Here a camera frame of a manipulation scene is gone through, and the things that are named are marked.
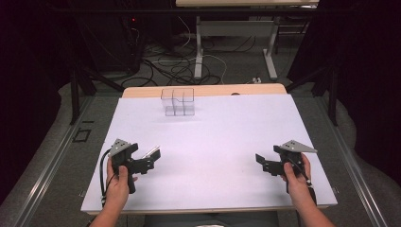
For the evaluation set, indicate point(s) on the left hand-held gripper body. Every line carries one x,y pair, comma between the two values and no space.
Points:
124,154

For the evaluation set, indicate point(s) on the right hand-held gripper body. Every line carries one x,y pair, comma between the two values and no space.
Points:
288,157

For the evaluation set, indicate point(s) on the silver pen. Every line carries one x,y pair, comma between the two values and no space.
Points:
151,151

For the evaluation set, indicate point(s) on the clear plastic organizer box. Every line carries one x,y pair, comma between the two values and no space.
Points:
177,102

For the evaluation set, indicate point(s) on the person's right hand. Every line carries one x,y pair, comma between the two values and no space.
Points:
296,186

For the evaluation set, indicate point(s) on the person's left hand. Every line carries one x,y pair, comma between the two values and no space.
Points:
118,189

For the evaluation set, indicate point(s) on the white table mat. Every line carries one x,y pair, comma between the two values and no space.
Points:
208,151

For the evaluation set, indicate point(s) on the person's grey trousers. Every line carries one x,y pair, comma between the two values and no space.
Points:
176,220

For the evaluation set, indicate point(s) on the black metal stand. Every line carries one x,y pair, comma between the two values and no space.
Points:
75,94
332,94

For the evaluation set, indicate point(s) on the white plug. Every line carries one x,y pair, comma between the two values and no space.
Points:
257,80

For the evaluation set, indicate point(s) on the wooden table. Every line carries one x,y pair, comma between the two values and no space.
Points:
208,90

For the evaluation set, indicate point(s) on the dark computer tower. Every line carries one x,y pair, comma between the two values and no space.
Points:
119,41

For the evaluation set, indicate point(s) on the dark curtain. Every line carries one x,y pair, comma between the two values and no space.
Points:
372,78
28,78

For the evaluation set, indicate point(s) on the white-framed desk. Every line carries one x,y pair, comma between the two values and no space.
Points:
235,29

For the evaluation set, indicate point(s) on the black floor socket frame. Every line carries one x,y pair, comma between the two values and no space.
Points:
82,135

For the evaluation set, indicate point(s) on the aluminium floor rail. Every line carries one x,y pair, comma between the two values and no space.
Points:
356,176
47,176

